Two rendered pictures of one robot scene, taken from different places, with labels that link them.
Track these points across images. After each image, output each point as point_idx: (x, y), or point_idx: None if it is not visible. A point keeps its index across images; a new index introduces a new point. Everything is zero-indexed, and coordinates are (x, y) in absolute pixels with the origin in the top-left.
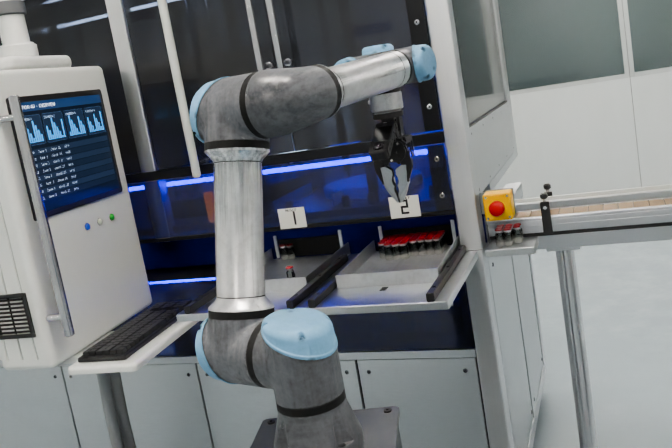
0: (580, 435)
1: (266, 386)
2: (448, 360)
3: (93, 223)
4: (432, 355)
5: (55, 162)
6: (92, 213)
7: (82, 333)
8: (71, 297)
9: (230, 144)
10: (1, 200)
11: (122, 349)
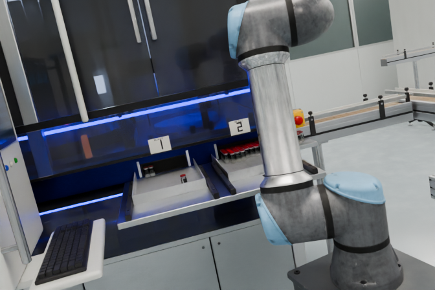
0: (331, 252)
1: (337, 235)
2: None
3: (8, 165)
4: (260, 221)
5: None
6: (6, 156)
7: (20, 261)
8: (10, 230)
9: (278, 48)
10: None
11: (81, 262)
